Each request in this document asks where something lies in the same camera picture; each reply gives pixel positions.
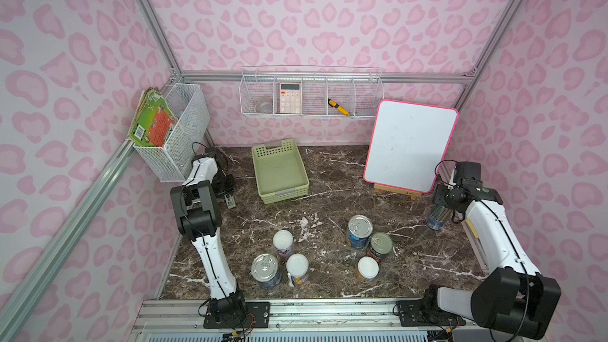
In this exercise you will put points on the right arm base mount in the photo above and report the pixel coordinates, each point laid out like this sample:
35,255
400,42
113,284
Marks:
426,311

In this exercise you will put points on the blue soup can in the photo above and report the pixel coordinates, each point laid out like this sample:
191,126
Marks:
358,231
266,271

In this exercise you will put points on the green red booklet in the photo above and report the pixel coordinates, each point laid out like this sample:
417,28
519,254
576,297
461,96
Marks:
154,120

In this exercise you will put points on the clear tape roll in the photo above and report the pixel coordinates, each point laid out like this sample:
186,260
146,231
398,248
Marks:
265,106

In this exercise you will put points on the white mesh wall basket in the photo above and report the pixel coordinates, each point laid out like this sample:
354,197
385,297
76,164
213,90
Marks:
173,162

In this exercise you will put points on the clear wire wall shelf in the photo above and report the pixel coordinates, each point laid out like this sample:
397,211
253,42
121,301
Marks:
360,92

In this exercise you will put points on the wooden whiteboard stand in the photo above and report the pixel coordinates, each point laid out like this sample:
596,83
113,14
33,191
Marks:
385,188

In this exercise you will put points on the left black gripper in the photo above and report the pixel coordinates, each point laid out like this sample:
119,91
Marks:
223,185

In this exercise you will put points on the white lid yellow can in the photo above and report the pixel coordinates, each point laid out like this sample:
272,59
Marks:
297,269

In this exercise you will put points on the blue lid pencil jar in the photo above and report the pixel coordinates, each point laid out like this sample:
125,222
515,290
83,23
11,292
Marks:
437,217

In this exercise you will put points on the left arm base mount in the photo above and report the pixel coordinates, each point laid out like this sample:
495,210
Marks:
255,315

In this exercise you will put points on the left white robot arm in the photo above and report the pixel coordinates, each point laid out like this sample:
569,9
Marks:
198,218

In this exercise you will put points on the grey white stapler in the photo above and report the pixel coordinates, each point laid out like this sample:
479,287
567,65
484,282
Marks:
230,201

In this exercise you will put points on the white lid can back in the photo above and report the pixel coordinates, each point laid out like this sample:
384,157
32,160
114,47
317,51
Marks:
283,242

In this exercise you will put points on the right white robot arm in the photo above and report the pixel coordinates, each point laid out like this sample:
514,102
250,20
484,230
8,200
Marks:
515,298

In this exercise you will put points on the pink calculator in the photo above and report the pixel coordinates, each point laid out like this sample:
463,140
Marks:
290,98

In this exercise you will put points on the green plastic basket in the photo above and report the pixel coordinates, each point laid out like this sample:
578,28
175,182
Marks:
279,171

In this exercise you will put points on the yellow black utility knife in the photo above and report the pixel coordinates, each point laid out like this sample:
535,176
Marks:
338,107

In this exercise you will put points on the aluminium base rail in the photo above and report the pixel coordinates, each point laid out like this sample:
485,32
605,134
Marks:
293,320

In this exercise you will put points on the pink framed whiteboard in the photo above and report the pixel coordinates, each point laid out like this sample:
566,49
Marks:
407,142

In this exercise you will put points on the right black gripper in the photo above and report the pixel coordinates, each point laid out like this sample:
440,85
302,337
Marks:
446,198

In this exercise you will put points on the green lid vegetable can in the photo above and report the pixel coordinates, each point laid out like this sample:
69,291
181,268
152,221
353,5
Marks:
380,246

